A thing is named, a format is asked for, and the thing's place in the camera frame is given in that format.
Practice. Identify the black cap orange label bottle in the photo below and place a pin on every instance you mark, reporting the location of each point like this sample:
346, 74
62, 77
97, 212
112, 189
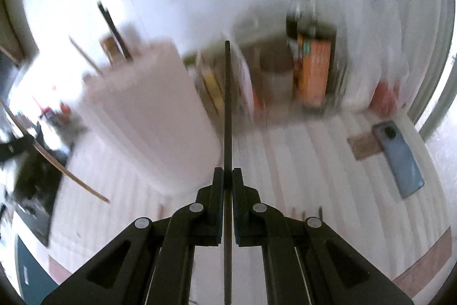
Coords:
316, 76

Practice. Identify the white plastic bag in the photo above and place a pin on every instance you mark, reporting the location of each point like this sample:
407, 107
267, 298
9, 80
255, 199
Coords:
389, 40

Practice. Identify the blue smartphone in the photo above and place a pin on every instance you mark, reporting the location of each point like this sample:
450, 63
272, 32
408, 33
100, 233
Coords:
401, 162

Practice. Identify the brown wooden utensil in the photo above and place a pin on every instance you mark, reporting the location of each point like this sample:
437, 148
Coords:
110, 49

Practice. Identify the red background clutter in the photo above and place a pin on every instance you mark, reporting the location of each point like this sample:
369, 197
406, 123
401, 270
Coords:
53, 114

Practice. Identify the red cap dark bottle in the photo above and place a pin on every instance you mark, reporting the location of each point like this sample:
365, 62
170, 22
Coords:
297, 19

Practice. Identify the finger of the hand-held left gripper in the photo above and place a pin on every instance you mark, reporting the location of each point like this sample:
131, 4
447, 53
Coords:
18, 147

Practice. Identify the white utensil holder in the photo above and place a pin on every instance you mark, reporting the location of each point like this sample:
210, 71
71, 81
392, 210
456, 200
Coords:
150, 119

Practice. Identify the dark blurred object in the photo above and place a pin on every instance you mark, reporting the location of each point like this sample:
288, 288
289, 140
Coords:
32, 190

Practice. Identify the white plate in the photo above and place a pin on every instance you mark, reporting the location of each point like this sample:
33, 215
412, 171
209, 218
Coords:
244, 83

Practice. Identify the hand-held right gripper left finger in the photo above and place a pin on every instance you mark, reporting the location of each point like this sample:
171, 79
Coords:
217, 215

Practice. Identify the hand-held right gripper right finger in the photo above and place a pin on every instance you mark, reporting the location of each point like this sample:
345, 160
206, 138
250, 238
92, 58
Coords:
238, 219

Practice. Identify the grey storage rack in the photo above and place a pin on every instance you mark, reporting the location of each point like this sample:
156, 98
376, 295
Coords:
271, 40

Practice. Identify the brown lid jar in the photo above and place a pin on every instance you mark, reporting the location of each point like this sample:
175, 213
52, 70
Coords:
276, 76

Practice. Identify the grey blurred utensil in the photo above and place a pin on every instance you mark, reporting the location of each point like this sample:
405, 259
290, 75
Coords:
134, 37

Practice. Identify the brown card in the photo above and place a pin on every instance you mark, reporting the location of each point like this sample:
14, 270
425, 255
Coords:
364, 147

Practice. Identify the stack of upright packets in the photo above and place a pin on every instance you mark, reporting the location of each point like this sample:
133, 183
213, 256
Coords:
209, 87

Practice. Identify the teal object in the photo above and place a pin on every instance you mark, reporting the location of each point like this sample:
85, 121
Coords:
32, 269

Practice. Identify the red packet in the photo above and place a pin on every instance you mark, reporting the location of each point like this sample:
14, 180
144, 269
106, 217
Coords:
385, 94

